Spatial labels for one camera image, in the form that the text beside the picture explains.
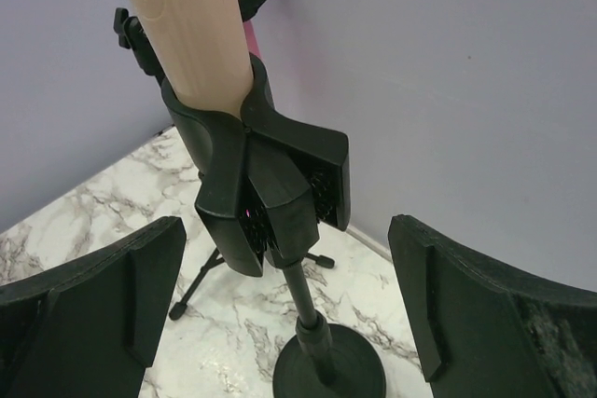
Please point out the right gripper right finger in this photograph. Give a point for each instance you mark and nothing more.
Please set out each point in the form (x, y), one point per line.
(483, 328)

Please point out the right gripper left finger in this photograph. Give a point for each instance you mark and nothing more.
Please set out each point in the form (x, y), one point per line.
(91, 327)

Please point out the tall round-base mic stand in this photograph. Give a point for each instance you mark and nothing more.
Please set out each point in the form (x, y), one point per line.
(267, 183)

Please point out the tripod mic stand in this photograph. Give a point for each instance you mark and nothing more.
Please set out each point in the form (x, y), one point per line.
(267, 181)

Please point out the pink microphone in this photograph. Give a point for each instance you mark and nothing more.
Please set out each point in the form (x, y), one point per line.
(249, 39)

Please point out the beige microphone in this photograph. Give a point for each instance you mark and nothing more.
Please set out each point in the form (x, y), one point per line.
(202, 49)

